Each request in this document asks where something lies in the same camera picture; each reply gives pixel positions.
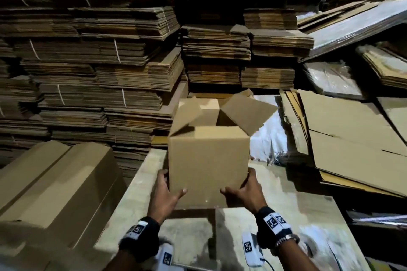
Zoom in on person's left hand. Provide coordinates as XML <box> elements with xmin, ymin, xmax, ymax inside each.
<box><xmin>147</xmin><ymin>169</ymin><xmax>189</xmax><ymax>225</ymax></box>

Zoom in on person's right hand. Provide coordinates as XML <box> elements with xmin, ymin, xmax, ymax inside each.
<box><xmin>220</xmin><ymin>166</ymin><xmax>268</xmax><ymax>216</ymax></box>

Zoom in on clear tape roll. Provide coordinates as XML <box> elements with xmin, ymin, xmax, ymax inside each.
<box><xmin>296</xmin><ymin>235</ymin><xmax>316</xmax><ymax>259</ymax></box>

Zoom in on small metal cutter blade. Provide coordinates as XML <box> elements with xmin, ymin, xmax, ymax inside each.
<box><xmin>326</xmin><ymin>242</ymin><xmax>344</xmax><ymax>271</ymax></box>

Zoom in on person's right forearm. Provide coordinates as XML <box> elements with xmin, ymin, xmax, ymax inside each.
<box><xmin>275</xmin><ymin>241</ymin><xmax>322</xmax><ymax>271</ymax></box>

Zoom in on person's left forearm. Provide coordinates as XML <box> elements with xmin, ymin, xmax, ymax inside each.
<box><xmin>102</xmin><ymin>249</ymin><xmax>144</xmax><ymax>271</ymax></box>

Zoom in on pile of brown cartons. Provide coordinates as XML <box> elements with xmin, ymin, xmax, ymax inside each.
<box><xmin>280</xmin><ymin>88</ymin><xmax>407</xmax><ymax>199</ymax></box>

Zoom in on stacks of flat cardboard bundles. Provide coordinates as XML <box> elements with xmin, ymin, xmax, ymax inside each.
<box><xmin>0</xmin><ymin>0</ymin><xmax>332</xmax><ymax>183</ymax></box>

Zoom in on plywood work board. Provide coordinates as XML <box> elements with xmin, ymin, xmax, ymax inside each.
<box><xmin>92</xmin><ymin>148</ymin><xmax>373</xmax><ymax>271</ymax></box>

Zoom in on white plastic sack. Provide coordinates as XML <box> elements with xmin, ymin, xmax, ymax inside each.
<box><xmin>248</xmin><ymin>94</ymin><xmax>290</xmax><ymax>163</ymax></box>

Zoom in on clear plastic sheet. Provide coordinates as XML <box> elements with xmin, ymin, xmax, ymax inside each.
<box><xmin>303</xmin><ymin>61</ymin><xmax>365</xmax><ymax>100</ymax></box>

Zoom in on pale flat board bundle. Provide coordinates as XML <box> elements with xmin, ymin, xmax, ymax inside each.
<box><xmin>299</xmin><ymin>0</ymin><xmax>407</xmax><ymax>62</ymax></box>

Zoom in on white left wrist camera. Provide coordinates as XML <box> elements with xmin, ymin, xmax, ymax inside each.
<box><xmin>154</xmin><ymin>242</ymin><xmax>174</xmax><ymax>271</ymax></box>

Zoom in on silver bracelet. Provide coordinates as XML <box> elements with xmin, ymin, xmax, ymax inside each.
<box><xmin>271</xmin><ymin>233</ymin><xmax>301</xmax><ymax>257</ymax></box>

